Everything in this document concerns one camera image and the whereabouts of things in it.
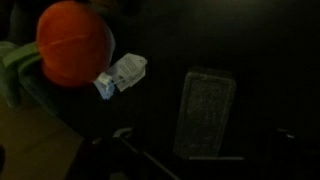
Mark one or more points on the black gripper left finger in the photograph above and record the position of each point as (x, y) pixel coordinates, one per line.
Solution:
(110, 160)

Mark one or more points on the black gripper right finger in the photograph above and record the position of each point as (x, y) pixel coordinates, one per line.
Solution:
(293, 156)

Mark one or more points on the dark grey block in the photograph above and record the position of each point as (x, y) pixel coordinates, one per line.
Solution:
(206, 110)

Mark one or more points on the red plush vegetable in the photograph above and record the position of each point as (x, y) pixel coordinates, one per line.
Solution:
(73, 43)

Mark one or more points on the large cardboard box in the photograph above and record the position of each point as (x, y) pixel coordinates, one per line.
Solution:
(30, 146)

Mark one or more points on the small white scrap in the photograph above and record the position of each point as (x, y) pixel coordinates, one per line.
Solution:
(130, 68)

